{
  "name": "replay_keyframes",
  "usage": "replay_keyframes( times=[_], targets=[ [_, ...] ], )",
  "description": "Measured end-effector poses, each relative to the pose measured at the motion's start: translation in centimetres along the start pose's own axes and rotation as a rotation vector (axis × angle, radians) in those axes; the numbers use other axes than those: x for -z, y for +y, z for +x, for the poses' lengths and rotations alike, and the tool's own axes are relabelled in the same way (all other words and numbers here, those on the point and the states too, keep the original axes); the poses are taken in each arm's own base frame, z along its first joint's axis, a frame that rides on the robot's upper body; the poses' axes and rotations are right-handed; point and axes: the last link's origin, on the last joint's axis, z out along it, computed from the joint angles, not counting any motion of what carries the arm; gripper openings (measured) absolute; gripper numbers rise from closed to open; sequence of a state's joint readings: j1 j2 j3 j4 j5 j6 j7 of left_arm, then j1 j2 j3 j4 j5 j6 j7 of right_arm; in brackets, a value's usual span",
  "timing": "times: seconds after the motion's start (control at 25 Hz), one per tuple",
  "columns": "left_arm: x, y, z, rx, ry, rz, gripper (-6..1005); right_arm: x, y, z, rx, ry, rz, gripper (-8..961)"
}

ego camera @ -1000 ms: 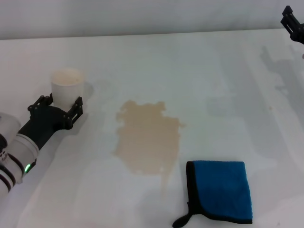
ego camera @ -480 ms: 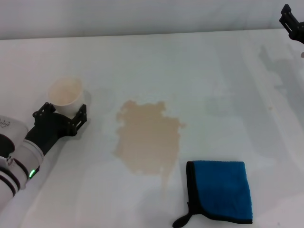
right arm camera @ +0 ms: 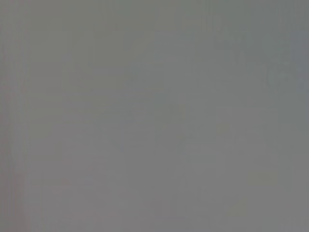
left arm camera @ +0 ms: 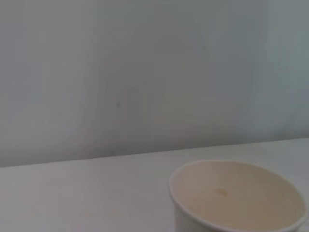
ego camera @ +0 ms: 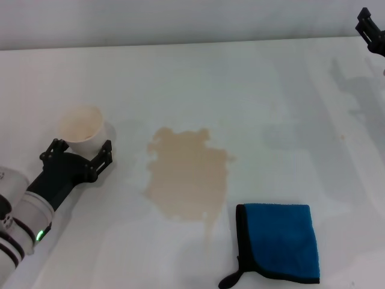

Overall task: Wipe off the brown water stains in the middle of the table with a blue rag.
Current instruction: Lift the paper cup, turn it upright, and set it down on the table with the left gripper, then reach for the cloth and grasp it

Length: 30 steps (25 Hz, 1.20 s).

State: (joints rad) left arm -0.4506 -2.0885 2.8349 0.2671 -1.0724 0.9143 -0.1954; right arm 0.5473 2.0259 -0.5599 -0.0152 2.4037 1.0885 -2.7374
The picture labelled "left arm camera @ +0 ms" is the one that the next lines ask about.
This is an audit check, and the white paper cup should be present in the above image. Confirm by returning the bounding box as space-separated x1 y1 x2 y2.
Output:
169 159 309 232

